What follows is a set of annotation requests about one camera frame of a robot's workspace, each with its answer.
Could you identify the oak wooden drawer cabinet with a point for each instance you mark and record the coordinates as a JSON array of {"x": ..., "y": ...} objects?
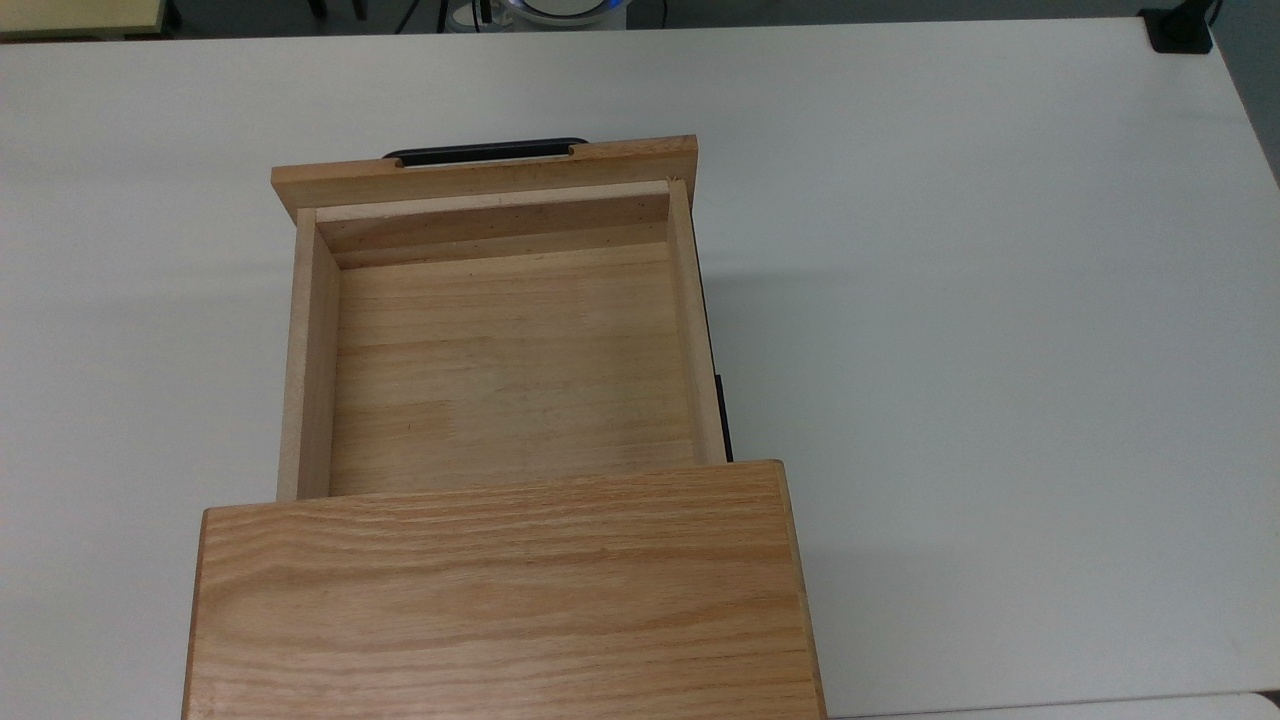
[{"x": 500, "y": 610}]

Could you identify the light wooden side table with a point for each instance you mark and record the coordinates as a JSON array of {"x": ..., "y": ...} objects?
[{"x": 70, "y": 15}]

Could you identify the black camera stand clamp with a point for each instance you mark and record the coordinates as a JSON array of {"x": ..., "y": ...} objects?
[{"x": 1180, "y": 30}]

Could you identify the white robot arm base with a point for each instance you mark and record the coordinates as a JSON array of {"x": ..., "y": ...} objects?
[{"x": 565, "y": 10}]

